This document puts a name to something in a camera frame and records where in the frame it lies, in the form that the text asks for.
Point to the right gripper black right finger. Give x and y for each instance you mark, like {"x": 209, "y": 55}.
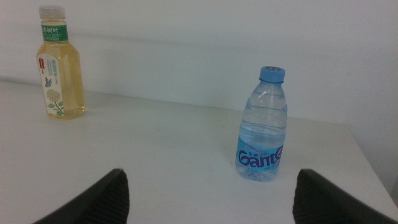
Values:
{"x": 320, "y": 202}

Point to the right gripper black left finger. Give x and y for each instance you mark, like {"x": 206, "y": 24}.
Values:
{"x": 105, "y": 202}

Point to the clear water bottle blue cap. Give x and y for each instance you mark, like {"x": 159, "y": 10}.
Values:
{"x": 261, "y": 124}

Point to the yellow tea bottle green label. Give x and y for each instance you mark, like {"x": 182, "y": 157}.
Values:
{"x": 69, "y": 77}

